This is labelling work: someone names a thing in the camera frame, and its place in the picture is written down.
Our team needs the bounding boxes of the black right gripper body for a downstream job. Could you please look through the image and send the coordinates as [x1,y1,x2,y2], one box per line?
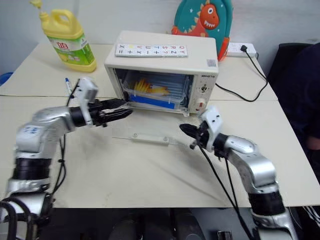
[190,121,214,151]

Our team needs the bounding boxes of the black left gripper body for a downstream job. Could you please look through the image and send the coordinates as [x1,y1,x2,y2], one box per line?
[90,99,110,128]

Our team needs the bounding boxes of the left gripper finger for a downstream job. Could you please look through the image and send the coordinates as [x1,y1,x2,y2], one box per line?
[102,108,134,124]
[100,98,127,110]

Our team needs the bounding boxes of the white red oven timer knob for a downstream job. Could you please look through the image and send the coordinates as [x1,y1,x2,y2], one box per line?
[195,97,207,111]

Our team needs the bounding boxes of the yellow food pieces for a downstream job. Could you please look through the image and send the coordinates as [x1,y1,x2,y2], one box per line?
[133,78,171,96]

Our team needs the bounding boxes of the glass toaster oven door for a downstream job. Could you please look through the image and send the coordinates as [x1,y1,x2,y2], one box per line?
[111,108,191,151]

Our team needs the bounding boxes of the cream toaster oven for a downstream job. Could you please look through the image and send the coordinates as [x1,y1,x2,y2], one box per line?
[103,30,219,117]

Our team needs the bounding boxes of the bystander bare hand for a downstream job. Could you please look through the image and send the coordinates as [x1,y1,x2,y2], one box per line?
[306,135,320,151]

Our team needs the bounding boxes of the blue white marker pen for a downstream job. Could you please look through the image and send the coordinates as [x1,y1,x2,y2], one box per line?
[64,77,72,97]

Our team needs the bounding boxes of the letter and symbol card strip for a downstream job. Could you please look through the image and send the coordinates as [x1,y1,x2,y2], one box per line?
[115,44,188,58]

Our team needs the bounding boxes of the yellow detergent bottle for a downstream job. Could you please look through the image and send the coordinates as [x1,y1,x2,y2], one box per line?
[29,0,98,74]

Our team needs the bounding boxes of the dark rounded shape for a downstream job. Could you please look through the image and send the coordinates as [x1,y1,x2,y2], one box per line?
[109,217,144,240]
[174,208,209,240]

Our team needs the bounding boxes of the white power strip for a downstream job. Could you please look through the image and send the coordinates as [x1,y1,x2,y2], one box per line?
[224,42,259,59]

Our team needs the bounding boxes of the blue round object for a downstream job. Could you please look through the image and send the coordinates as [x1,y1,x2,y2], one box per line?
[0,71,14,87]

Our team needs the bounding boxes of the black chair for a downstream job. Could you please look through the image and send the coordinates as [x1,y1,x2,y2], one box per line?
[266,42,316,141]

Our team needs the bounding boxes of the teal dinosaur backpack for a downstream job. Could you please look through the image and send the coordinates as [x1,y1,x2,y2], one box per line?
[170,0,234,62]

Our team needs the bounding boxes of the person in dark clothing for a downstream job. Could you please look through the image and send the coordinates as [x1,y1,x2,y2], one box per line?
[289,41,320,240]

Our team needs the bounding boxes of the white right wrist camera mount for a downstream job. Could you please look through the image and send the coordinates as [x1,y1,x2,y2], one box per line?
[198,105,224,153]

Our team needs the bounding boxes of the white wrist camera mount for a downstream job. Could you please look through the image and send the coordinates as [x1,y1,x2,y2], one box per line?
[198,105,224,153]
[73,76,99,126]

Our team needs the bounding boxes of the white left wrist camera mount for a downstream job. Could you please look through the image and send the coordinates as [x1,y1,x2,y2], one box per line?
[73,76,99,126]

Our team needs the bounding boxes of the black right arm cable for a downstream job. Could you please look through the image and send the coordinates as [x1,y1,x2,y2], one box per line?
[198,146,255,240]

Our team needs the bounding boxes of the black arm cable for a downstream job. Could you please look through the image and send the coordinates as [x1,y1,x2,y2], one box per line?
[50,83,76,201]
[198,146,255,240]

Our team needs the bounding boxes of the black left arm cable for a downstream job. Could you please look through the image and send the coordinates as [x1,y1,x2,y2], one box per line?
[50,83,76,201]

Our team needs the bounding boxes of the black power plug cable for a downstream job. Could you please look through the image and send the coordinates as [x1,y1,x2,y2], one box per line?
[215,44,269,103]

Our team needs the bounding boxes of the black cable bundle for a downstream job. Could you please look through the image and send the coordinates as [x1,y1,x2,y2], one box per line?
[0,198,35,240]

